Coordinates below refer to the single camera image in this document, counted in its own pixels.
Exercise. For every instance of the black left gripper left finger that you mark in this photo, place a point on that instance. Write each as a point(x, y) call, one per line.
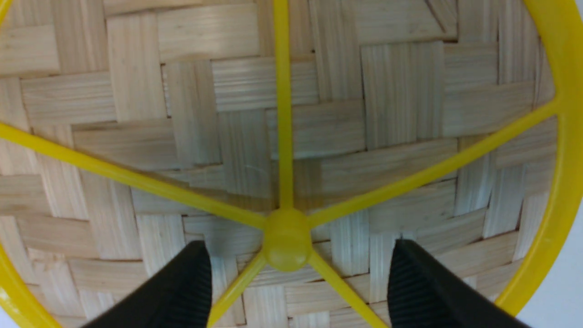
point(178, 296)

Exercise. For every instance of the woven bamboo steamer lid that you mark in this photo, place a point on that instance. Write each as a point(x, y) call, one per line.
point(296, 138)

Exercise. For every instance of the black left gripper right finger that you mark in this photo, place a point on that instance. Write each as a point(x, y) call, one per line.
point(422, 293)

